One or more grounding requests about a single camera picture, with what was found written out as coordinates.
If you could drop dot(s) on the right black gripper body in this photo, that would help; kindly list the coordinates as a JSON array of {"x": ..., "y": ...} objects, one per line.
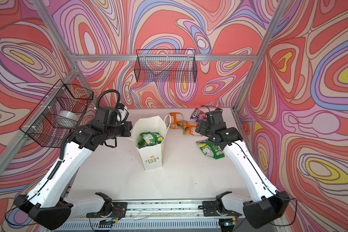
[{"x": 205, "y": 130}]

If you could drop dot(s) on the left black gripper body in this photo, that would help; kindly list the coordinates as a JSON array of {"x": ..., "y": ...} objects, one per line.
[{"x": 123, "y": 130}]

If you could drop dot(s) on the purple Fox's berries bag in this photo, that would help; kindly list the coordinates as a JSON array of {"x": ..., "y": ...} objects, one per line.
[{"x": 198, "y": 115}]

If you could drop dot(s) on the green Fox's spring tea bag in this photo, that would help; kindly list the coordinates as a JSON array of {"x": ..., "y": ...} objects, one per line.
[{"x": 209, "y": 149}]

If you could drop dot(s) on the white paper bag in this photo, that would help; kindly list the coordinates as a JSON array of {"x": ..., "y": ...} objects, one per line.
[{"x": 151, "y": 156}]

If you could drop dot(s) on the yellow-green Fox's bag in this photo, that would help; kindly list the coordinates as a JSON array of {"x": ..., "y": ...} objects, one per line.
[{"x": 149, "y": 139}]

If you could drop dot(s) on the orange Fox's bag small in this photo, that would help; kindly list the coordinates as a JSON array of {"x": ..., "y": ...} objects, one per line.
[{"x": 176, "y": 120}]

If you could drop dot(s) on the orange Fox's bag large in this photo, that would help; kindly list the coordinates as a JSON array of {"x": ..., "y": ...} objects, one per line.
[{"x": 189, "y": 127}]

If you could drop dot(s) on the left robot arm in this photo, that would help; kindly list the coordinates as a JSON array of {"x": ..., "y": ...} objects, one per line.
[{"x": 44, "y": 204}]

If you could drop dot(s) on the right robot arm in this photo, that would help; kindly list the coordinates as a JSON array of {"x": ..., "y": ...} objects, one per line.
[{"x": 265, "y": 202}]

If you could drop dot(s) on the silver tape roll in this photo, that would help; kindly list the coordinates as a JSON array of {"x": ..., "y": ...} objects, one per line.
[{"x": 68, "y": 115}]

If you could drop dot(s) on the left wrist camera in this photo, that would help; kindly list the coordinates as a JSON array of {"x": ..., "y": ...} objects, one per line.
[{"x": 123, "y": 113}]

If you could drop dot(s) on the black wire basket back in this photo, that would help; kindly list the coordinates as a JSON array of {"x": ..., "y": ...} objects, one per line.
[{"x": 166, "y": 65}]

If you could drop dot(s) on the black wire basket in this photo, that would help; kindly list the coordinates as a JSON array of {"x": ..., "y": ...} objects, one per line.
[
  {"x": 166, "y": 65},
  {"x": 44, "y": 126}
]

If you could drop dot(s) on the black wire basket left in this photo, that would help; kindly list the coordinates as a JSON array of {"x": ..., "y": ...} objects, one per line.
[{"x": 44, "y": 126}]

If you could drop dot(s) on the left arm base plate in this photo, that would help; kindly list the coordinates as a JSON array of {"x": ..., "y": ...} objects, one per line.
[{"x": 109, "y": 208}]

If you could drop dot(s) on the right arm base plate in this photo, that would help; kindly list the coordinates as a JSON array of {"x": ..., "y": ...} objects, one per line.
[{"x": 216, "y": 207}]

